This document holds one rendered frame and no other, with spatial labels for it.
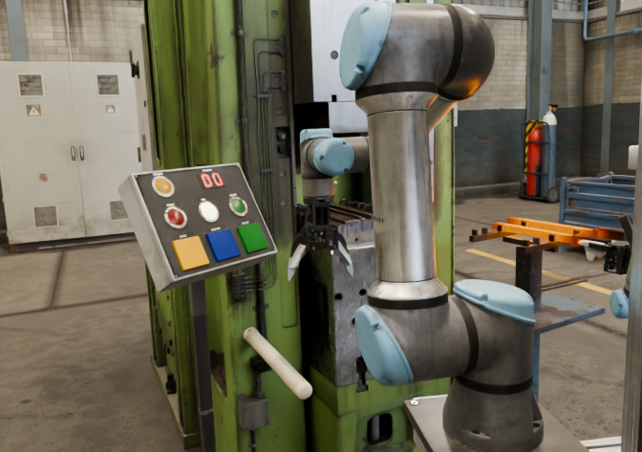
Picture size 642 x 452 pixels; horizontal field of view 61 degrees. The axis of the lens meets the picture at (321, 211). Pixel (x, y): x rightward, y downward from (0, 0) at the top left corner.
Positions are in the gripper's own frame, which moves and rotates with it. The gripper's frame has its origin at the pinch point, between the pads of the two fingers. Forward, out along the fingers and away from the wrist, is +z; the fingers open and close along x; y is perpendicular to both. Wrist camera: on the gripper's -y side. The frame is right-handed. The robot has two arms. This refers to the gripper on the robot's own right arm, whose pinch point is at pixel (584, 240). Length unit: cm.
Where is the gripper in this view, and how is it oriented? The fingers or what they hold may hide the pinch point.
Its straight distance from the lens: 182.4
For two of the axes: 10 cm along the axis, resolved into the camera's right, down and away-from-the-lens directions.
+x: 8.6, -1.1, 5.0
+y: 0.4, 9.9, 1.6
